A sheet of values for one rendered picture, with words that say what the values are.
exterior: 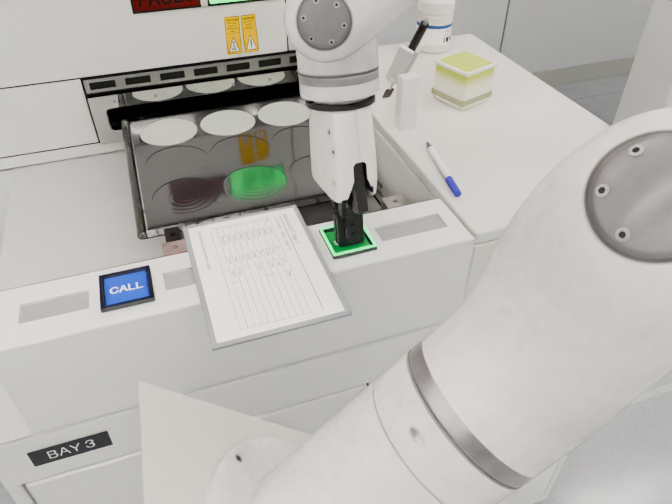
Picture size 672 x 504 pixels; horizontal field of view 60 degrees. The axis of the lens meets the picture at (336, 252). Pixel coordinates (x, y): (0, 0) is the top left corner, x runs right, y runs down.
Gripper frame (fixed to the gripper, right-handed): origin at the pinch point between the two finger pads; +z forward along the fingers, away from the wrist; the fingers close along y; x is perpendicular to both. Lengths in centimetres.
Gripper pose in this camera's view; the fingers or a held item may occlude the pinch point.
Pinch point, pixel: (348, 227)
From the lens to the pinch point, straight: 68.9
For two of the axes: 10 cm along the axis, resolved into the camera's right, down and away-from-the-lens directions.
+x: 9.4, -2.1, 2.6
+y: 3.3, 4.3, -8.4
